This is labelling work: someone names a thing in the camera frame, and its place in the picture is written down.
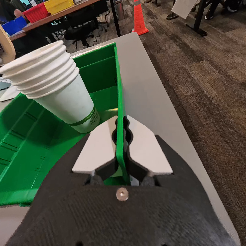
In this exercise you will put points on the red plastic bin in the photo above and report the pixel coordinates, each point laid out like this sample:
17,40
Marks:
36,13

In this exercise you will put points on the wooden table black legs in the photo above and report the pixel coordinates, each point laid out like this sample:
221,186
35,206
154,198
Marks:
199,15
63,14

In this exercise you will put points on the blue plastic bin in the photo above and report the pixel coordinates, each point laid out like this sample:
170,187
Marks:
14,26

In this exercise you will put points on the grey board floor sign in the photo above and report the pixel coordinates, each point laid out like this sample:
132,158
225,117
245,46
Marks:
184,7

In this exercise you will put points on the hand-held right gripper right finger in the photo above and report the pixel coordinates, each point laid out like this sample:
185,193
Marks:
148,151

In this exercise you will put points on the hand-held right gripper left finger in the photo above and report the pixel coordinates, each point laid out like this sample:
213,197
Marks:
96,151

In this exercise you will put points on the orange traffic cone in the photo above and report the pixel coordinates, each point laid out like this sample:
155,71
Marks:
139,21

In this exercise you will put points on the grey waste bin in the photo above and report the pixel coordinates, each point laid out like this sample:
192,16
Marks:
119,11

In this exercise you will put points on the wooden document stand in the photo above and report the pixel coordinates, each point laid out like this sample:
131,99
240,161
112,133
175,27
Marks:
8,48

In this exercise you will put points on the green plastic bin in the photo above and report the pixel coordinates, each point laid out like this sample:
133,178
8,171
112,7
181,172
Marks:
57,163

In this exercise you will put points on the yellow plastic bin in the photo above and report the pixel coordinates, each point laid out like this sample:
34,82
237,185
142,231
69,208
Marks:
59,6

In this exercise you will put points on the black office chair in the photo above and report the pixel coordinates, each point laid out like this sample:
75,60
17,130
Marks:
80,32

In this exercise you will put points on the stack of white paper cups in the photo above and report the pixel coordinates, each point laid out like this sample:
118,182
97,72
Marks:
67,100

